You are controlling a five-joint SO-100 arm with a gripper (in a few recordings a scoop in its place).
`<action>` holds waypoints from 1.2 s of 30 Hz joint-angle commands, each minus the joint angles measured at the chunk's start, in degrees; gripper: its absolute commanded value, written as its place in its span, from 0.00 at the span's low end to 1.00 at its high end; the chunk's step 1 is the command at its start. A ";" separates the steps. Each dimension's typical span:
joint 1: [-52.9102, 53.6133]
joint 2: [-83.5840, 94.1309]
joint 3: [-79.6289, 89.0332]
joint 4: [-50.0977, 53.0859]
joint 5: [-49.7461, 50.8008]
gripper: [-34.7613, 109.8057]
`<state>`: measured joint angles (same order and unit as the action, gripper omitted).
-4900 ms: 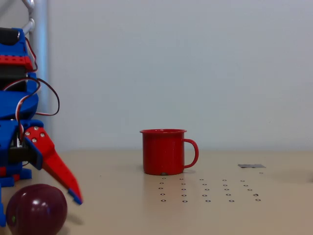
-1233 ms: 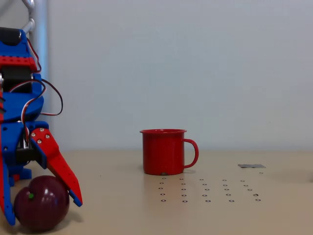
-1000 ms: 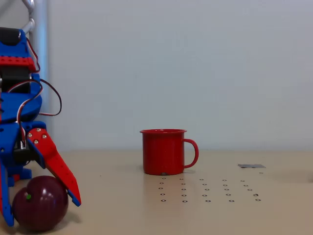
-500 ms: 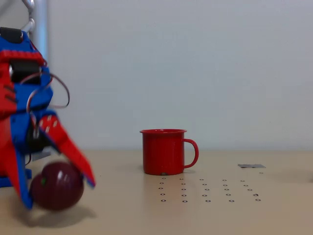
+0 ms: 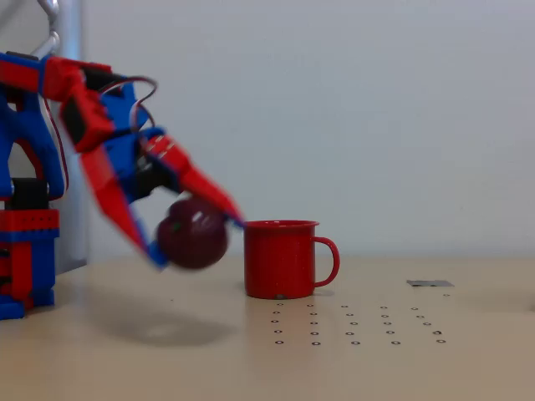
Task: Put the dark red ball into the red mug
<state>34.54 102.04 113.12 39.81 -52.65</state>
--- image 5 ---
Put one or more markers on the small grey tape piece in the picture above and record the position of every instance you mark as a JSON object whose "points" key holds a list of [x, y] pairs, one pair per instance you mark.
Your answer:
{"points": [[430, 283]]}

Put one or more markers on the blue red gripper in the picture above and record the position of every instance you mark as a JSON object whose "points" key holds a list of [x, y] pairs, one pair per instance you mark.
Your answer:
{"points": [[125, 167]]}

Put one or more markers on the dark red plum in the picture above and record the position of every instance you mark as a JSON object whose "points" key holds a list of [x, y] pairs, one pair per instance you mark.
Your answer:
{"points": [[194, 238]]}

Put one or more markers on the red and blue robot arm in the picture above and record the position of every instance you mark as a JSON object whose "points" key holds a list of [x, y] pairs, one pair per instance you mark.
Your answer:
{"points": [[29, 167]]}

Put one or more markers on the red enamel mug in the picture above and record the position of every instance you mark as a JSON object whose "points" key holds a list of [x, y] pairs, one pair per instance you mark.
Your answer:
{"points": [[278, 261]]}

